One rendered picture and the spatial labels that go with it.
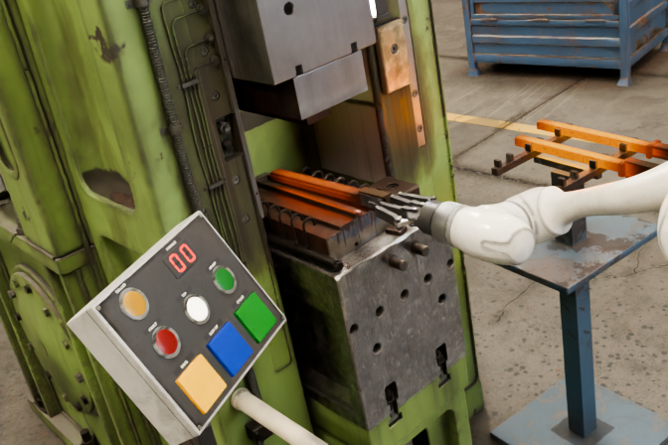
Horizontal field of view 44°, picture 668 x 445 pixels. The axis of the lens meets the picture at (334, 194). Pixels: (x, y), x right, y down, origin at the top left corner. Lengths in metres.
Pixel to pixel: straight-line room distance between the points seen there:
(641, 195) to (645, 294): 1.96
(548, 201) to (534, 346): 1.44
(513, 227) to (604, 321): 1.64
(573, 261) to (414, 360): 0.49
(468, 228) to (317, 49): 0.50
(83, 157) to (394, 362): 0.91
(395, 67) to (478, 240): 0.64
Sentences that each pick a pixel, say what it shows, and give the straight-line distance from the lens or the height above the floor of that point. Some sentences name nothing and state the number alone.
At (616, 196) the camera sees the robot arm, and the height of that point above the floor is 1.18.
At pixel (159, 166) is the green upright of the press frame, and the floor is 1.25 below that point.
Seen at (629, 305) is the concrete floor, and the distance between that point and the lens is 3.30.
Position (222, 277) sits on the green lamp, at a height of 1.10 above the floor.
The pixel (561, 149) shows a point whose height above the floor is 0.96.
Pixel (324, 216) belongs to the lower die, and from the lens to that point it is 1.95.
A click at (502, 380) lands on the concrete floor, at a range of 2.95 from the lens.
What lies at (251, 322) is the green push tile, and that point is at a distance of 1.57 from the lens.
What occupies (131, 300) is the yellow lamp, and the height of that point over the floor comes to 1.17.
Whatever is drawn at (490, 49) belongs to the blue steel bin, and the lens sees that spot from 5.91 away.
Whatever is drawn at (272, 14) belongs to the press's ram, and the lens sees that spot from 1.68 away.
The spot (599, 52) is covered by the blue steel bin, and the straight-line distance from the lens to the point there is 5.55.
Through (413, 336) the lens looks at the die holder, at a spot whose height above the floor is 0.64.
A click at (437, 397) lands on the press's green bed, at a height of 0.40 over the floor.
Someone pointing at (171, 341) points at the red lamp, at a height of 1.09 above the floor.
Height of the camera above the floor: 1.84
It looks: 24 degrees down
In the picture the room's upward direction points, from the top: 11 degrees counter-clockwise
